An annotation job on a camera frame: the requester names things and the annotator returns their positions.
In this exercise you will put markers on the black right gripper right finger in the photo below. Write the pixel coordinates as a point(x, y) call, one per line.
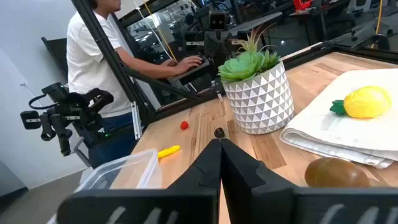
point(264, 202)

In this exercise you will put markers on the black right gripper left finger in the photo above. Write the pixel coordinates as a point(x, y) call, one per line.
point(186, 202)

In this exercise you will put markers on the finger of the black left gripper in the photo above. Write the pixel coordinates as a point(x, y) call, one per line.
point(63, 140)
point(46, 124)

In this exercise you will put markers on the brown toy kiwi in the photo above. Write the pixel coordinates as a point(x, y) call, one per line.
point(335, 172)

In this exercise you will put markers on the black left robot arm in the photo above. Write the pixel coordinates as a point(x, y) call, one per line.
point(90, 105)

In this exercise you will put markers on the clear plastic tupperware container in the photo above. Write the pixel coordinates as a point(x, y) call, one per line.
point(140, 168)

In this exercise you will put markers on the black panel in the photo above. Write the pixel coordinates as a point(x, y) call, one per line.
point(57, 56)

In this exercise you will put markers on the person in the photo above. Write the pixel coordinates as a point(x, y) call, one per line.
point(87, 62)

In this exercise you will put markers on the black round toy berry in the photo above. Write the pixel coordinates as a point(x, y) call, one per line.
point(219, 132)

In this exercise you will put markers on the red toy raspberry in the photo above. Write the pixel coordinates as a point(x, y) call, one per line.
point(184, 125)

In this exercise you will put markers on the succulent in white patterned pot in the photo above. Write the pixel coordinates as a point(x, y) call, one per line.
point(258, 99)

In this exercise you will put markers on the white folded towel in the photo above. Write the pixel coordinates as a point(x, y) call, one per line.
point(335, 124)

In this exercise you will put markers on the black laptop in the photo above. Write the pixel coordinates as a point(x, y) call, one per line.
point(192, 74)

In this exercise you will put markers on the red object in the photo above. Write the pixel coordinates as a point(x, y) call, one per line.
point(301, 4)

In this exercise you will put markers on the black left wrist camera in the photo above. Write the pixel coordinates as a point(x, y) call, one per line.
point(55, 91)

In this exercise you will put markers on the silver frame bracket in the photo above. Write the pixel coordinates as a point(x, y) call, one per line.
point(136, 119)

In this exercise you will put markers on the black camera box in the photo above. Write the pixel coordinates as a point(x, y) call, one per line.
point(217, 21)

